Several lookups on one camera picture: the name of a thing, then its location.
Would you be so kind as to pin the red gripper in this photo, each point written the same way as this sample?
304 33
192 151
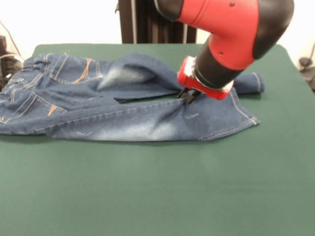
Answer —
187 78

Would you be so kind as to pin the blue denim jeans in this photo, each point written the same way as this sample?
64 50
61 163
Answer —
98 110

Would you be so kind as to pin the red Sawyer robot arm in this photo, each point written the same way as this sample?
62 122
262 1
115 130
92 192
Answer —
233 37

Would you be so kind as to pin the dark green table cloth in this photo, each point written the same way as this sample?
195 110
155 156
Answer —
172 196

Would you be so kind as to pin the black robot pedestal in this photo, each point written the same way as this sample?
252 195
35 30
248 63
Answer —
147 27

